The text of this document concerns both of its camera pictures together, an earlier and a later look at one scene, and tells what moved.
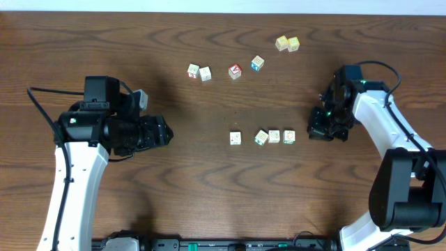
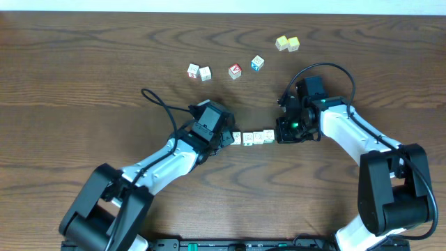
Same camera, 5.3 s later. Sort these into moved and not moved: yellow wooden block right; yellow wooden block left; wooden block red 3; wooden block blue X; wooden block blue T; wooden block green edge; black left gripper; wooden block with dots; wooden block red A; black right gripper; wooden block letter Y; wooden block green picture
Moved: wooden block letter Y; wooden block green edge; wooden block green picture; black right gripper; black left gripper
Not moved: wooden block red A; wooden block with dots; wooden block red 3; yellow wooden block right; yellow wooden block left; wooden block blue X; wooden block blue T
